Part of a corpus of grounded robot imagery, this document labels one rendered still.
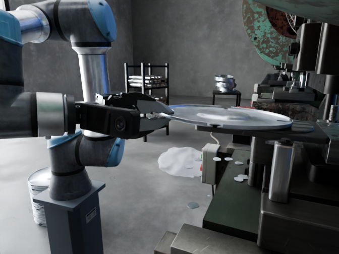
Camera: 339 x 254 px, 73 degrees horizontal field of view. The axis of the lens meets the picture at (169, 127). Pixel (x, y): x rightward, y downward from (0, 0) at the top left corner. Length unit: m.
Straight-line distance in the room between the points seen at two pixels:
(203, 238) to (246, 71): 6.86
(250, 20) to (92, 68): 1.37
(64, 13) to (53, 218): 0.68
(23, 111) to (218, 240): 0.36
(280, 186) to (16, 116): 0.40
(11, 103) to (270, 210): 0.41
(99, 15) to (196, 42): 6.83
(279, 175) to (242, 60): 6.85
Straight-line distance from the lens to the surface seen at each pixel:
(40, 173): 1.66
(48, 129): 0.42
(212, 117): 0.48
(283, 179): 0.38
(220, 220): 0.44
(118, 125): 0.36
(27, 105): 0.41
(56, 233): 1.01
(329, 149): 0.49
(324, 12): 0.22
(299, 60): 0.49
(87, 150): 0.82
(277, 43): 1.86
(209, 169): 0.83
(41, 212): 1.59
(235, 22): 7.31
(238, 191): 0.53
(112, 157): 0.80
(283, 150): 0.36
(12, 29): 0.44
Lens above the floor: 0.90
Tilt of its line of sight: 15 degrees down
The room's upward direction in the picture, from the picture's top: straight up
